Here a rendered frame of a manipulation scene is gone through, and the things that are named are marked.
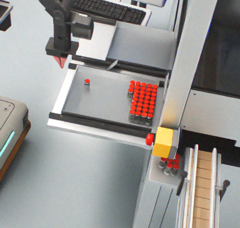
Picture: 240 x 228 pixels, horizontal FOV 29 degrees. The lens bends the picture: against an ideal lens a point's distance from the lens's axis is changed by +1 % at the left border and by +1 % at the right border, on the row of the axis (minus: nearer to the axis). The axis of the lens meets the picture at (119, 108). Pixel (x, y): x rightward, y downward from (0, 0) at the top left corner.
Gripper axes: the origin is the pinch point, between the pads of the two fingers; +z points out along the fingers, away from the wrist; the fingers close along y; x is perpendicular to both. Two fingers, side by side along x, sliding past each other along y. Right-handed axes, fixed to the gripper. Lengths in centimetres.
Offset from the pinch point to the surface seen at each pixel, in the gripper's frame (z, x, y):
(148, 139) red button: 7.5, -19.1, 34.4
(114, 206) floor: 108, 16, 25
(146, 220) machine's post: 70, -12, 41
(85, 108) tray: 20.0, 0.7, 9.0
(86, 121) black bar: 18.3, -7.2, 11.1
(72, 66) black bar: 18.2, 20.7, -1.1
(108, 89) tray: 20.0, 13.1, 15.4
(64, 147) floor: 108, 48, -11
